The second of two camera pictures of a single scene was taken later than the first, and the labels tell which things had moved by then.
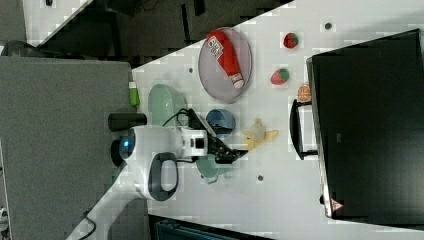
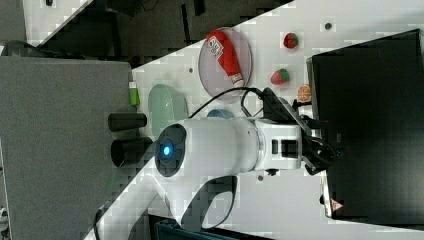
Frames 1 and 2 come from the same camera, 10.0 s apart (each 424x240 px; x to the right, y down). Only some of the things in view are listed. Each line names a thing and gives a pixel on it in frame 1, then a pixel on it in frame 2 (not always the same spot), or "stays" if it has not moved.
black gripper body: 217,150 to 316,153
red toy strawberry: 279,76 stays
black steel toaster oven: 368,105 stays
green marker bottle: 134,98 stays
